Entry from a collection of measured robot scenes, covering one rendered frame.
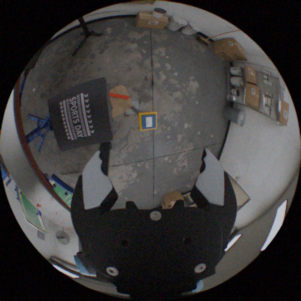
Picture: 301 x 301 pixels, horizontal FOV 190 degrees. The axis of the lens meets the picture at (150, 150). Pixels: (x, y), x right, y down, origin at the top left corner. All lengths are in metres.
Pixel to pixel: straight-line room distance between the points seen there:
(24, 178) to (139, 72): 1.67
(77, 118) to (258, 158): 3.53
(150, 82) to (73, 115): 1.29
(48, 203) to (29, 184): 0.04
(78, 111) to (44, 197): 0.61
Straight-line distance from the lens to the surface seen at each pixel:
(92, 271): 0.54
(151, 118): 0.67
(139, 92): 1.62
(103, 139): 0.71
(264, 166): 3.25
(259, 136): 3.13
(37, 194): 0.16
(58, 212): 0.19
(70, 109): 0.73
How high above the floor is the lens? 1.59
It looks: 54 degrees down
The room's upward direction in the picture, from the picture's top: 150 degrees clockwise
